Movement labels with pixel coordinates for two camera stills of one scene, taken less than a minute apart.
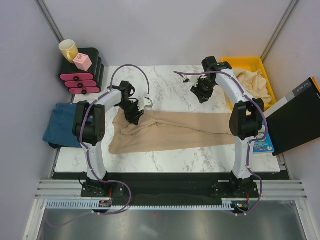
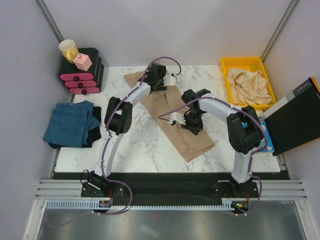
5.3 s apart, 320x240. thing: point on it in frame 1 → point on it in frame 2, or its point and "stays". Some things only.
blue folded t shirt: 60,130 stays
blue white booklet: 265,145 stays
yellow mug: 69,49 stays
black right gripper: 203,97 → 194,129
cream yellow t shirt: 255,84 stays
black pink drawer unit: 79,81 stays
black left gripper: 134,117 → 161,87
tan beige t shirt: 163,130 → 162,102
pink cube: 82,61 stays
